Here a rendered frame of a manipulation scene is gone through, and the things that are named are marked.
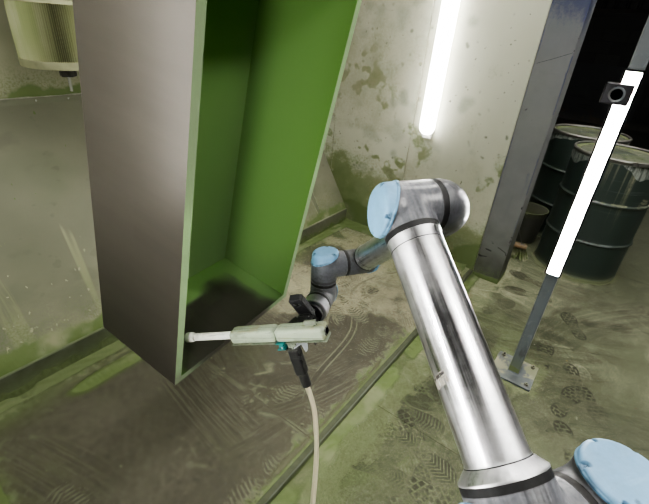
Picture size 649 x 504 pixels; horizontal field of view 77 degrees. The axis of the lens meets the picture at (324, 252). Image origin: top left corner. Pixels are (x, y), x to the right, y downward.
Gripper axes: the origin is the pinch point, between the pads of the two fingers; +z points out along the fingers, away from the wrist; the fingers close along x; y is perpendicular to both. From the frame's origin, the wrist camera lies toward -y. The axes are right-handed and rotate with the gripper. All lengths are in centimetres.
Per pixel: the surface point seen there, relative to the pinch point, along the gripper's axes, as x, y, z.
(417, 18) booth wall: -34, -92, -208
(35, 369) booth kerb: 127, 13, -7
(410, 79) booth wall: -23, -58, -209
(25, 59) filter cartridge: 105, -105, -50
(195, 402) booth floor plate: 67, 43, -22
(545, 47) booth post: -98, -57, -181
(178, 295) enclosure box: 21.4, -23.5, 10.2
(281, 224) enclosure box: 17, -21, -51
